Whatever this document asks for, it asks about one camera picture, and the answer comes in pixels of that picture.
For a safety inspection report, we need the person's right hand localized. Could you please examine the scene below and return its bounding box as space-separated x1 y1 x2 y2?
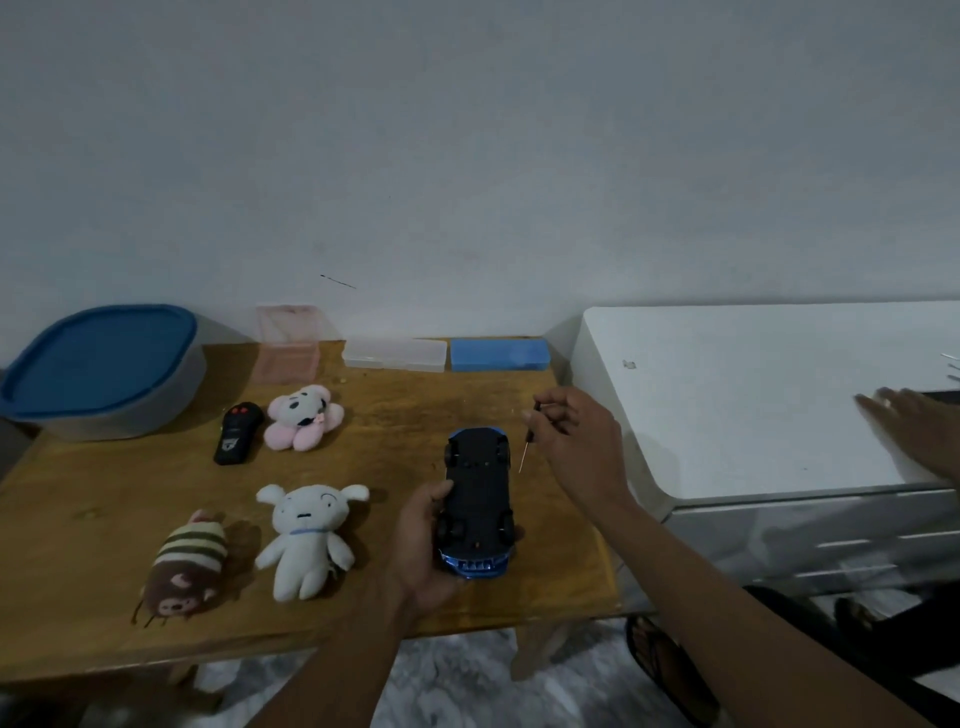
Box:
521 386 640 522

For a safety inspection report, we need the person's left hand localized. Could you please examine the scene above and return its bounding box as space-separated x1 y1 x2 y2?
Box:
388 478 468 618

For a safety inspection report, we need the small black screwdriver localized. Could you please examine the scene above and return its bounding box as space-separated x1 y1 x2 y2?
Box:
517 401 543 475

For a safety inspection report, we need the blue toy car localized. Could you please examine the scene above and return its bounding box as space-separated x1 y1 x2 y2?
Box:
436 427 519 580

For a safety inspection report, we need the white dog plush toy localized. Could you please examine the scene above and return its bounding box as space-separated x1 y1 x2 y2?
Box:
254 483 371 604

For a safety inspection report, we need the blue plastic case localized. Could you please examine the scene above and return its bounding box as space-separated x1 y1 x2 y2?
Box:
449 337 551 373

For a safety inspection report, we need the pink flower plush toy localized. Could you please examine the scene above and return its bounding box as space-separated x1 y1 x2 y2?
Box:
263 384 346 454

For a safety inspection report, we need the clear plastic case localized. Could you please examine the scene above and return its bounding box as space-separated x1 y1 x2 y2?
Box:
342 337 449 374

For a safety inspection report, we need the brown striped plush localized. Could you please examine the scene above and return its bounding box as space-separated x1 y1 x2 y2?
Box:
131 509 230 628

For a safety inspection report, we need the pink transparent case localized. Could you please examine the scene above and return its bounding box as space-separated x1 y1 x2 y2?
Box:
251 303 343 386

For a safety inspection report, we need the blue container lid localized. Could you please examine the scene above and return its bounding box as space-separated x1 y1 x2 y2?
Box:
0 303 199 421

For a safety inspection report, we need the person's left forearm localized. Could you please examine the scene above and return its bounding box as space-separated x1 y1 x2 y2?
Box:
247 592 421 728

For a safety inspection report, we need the person's right forearm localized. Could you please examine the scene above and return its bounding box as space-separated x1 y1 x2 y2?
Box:
603 494 931 728

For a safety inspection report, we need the white cabinet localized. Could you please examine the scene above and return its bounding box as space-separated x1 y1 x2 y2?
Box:
566 299 960 613

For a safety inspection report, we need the wooden table leg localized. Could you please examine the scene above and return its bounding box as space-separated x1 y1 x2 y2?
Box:
511 618 575 682

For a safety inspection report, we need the black remote control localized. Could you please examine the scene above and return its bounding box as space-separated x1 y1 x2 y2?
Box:
213 401 265 467

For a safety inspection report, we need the black sandal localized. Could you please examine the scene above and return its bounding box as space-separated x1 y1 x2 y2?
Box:
626 614 721 727

